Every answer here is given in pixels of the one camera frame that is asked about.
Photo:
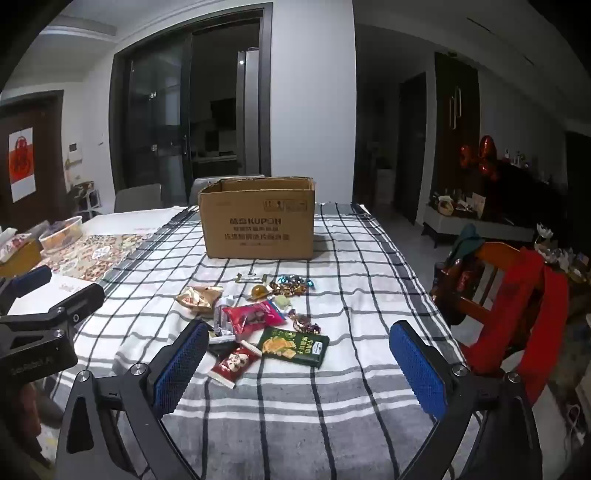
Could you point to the floral patterned table mat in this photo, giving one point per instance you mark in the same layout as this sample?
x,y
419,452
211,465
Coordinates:
x,y
91,256

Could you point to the grey chair near box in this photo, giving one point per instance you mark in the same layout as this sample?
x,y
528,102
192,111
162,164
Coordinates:
x,y
201,183

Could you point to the green cloth on chair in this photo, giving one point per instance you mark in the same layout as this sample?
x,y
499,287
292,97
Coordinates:
x,y
467,243

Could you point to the red fu door poster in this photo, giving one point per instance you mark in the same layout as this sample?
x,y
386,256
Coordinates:
x,y
21,164

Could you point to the tissue box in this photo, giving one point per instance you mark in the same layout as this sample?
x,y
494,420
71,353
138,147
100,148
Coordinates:
x,y
20,252

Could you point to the grey chair far left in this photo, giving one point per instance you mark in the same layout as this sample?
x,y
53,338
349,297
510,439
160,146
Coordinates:
x,y
140,198

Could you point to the blue foil candies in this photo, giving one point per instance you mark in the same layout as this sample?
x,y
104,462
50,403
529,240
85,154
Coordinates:
x,y
295,282

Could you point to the red heart balloons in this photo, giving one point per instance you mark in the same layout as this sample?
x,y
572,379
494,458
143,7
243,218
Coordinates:
x,y
482,157

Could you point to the red gold foil candies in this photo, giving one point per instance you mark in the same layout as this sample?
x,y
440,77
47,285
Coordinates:
x,y
302,323

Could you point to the pink red snack packet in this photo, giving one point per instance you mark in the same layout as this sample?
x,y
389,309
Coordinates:
x,y
246,319

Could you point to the black gold snack bar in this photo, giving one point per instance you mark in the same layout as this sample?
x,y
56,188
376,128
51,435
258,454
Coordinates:
x,y
221,346

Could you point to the clear plastic food bowl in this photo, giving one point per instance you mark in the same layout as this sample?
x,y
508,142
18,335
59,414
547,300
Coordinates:
x,y
61,234

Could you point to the red white candy packet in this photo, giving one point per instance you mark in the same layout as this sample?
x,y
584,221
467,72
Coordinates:
x,y
227,371

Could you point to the clear snack stick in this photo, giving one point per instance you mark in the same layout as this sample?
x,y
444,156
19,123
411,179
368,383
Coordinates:
x,y
220,324

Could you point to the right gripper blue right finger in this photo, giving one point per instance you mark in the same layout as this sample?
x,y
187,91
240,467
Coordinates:
x,y
506,444

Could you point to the red wooden chair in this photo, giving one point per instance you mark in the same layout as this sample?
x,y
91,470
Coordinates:
x,y
529,313

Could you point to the white low tv bench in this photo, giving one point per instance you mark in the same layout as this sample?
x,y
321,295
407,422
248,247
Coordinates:
x,y
443,230

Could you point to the beige gold snack pouch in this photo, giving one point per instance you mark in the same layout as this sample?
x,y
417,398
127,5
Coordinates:
x,y
199,299

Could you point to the black white checkered tablecloth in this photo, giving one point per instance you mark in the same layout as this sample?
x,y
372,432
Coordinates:
x,y
313,391

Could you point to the brown cardboard box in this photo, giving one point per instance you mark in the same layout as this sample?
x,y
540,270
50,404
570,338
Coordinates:
x,y
268,218

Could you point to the green chip snack bag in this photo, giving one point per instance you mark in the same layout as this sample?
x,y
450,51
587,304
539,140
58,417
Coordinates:
x,y
295,347

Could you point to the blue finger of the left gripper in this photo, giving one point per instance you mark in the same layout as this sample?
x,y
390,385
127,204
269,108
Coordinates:
x,y
70,312
21,285

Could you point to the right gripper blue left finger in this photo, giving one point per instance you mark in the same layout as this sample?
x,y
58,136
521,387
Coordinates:
x,y
90,445

